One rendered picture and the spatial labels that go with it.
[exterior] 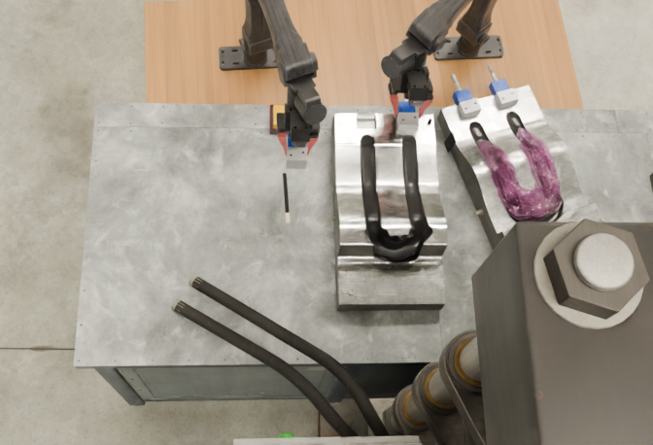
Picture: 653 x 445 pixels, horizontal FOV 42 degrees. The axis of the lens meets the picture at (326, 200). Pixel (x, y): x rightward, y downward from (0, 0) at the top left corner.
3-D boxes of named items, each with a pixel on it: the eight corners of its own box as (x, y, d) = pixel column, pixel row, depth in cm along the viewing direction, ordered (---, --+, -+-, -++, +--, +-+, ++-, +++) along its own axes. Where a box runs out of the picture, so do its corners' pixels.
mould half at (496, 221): (436, 118, 229) (445, 98, 219) (523, 94, 234) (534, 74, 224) (508, 287, 212) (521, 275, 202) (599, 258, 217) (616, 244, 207)
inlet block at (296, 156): (285, 120, 213) (286, 111, 208) (305, 120, 213) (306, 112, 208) (286, 168, 208) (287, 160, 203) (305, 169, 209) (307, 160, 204)
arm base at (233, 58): (293, 51, 224) (292, 29, 227) (218, 55, 222) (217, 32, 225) (292, 67, 232) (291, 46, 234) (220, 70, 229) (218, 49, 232)
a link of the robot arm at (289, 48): (321, 66, 187) (274, -60, 188) (283, 79, 185) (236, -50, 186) (312, 81, 199) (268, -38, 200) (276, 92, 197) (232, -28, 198)
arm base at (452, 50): (511, 42, 231) (506, 20, 233) (440, 46, 228) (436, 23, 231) (503, 57, 238) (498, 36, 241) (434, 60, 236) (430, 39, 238)
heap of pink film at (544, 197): (469, 142, 220) (476, 129, 213) (530, 125, 224) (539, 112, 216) (507, 231, 212) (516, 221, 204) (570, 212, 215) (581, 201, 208)
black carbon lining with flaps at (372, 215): (357, 137, 217) (360, 120, 208) (418, 138, 218) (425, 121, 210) (362, 266, 204) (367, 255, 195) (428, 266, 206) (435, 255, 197)
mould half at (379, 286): (330, 128, 225) (335, 104, 213) (427, 129, 227) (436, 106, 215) (336, 310, 207) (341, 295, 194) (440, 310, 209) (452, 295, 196)
